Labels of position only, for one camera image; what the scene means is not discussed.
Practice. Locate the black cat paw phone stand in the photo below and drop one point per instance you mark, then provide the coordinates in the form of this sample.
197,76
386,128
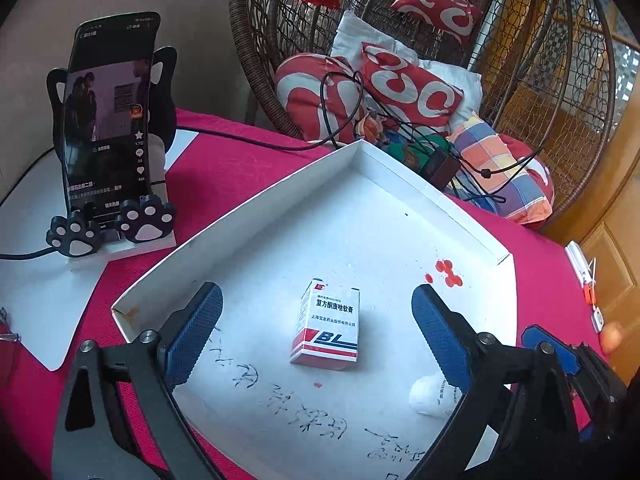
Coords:
150,220

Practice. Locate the small red white pillow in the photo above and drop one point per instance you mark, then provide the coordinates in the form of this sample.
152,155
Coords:
435,2

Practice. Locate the square red white pillow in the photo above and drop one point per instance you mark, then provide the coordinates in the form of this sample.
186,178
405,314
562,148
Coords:
415,87

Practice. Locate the black smartphone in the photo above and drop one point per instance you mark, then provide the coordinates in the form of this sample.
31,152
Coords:
105,110

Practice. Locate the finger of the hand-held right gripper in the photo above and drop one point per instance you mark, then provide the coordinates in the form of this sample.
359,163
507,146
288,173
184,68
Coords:
550,342

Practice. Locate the white cardboard tray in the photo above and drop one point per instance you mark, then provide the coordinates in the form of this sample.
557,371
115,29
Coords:
350,220

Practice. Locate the green patterned cloth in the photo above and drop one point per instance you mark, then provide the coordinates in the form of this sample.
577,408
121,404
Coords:
415,152

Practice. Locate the small white bottle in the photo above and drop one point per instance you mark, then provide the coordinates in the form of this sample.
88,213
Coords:
427,395

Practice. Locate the round red white pillow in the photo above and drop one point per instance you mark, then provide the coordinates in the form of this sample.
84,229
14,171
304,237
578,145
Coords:
542,175
305,95

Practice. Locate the white red medicine box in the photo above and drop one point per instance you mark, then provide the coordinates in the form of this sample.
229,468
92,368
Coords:
325,320

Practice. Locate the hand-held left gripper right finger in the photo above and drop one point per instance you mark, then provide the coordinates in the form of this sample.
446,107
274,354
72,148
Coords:
440,335

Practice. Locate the brown wicker hanging egg chair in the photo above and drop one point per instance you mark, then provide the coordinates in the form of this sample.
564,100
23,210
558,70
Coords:
300,10

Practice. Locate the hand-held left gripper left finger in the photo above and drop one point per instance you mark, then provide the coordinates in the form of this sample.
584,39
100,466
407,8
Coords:
195,330

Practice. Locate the peach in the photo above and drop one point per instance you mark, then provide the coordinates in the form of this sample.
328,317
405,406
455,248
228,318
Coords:
612,338

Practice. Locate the white power bank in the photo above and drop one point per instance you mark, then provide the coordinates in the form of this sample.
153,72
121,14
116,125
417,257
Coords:
576,257

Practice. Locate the white paper sheet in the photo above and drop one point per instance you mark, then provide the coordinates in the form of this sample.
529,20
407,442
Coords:
30,285

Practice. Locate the plaid pillow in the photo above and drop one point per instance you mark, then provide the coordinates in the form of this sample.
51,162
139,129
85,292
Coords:
490,160

